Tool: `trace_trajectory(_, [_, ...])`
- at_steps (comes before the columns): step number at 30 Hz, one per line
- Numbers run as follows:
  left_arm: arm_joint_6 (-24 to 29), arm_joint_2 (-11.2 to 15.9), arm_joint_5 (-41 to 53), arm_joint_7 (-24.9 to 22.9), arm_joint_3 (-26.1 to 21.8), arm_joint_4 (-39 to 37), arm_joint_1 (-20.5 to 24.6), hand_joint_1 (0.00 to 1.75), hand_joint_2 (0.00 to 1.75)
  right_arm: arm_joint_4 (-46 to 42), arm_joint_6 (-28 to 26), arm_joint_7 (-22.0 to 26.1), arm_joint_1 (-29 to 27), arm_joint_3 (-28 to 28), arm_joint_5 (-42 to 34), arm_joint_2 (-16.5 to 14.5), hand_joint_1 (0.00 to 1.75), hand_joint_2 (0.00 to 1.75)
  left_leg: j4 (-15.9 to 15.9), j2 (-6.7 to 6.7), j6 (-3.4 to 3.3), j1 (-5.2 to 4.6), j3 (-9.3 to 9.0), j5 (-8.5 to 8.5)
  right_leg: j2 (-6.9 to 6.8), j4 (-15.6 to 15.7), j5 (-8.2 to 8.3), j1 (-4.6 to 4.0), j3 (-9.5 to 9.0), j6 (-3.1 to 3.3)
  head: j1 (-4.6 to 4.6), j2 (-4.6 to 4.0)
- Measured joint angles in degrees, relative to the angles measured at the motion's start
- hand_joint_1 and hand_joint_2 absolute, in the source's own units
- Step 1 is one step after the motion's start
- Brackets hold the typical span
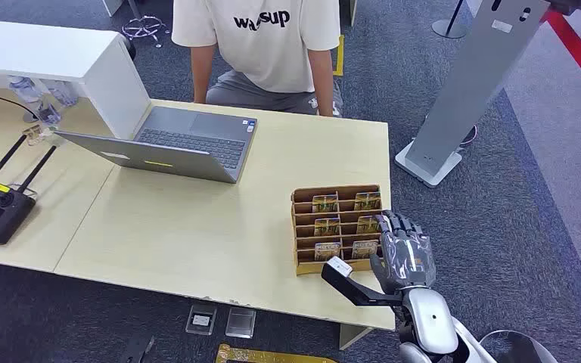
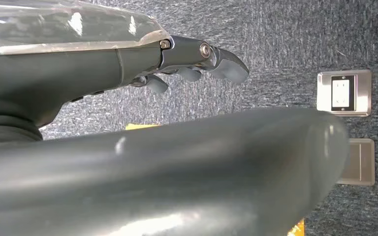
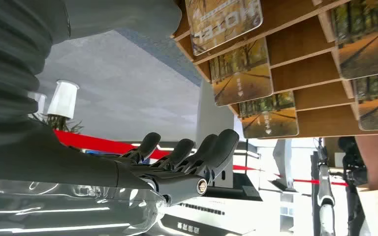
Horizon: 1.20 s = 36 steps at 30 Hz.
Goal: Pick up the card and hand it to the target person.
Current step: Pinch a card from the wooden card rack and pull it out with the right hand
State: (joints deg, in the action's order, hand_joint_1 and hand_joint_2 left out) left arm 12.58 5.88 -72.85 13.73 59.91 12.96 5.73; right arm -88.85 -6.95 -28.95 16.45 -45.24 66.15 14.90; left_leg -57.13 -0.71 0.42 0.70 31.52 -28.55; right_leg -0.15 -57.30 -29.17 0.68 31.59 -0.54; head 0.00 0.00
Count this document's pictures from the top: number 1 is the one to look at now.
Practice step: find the chrome chair base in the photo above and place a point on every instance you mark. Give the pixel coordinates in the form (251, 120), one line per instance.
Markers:
(143, 26)

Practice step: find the grey kiosk stand white base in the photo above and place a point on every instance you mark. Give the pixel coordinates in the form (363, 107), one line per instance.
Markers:
(471, 75)

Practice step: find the clear plastic water bottle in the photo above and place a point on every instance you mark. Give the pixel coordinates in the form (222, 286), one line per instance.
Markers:
(63, 93)
(50, 114)
(25, 90)

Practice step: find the steel floor outlet with socket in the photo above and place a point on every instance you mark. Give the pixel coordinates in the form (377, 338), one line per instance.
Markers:
(201, 319)

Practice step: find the person's right forearm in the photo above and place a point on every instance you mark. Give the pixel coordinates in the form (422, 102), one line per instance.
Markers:
(202, 75)

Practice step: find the stanchion post with round base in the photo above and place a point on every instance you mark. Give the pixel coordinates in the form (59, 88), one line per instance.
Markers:
(448, 27)

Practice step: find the white desk shelf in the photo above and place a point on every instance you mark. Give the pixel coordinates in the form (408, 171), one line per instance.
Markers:
(45, 50)

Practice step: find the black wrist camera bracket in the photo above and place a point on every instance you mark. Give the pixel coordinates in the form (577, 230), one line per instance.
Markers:
(358, 293)

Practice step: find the robot body shell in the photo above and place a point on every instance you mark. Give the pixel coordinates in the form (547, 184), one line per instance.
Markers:
(518, 348)

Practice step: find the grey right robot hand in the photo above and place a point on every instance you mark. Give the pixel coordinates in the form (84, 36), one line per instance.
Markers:
(406, 260)

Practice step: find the person's left forearm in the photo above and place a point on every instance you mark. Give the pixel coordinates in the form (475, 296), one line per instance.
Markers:
(323, 82)

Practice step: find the grey open laptop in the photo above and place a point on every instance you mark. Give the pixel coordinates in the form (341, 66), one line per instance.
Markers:
(190, 138)

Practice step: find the yellow floor tape square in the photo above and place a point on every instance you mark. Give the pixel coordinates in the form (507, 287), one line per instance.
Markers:
(265, 356)

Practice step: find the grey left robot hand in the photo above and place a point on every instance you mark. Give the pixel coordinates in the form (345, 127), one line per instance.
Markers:
(137, 349)

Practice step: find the desk leg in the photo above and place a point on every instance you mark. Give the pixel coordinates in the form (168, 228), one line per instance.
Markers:
(351, 336)

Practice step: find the cardboard card holder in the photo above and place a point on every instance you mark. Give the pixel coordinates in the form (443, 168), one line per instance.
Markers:
(303, 268)

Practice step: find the closed steel floor outlet cover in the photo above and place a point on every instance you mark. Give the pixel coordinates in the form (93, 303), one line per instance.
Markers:
(241, 322)

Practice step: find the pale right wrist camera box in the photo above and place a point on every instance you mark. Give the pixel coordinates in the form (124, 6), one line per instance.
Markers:
(340, 266)

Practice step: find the person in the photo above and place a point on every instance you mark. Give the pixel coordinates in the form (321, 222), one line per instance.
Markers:
(265, 55)

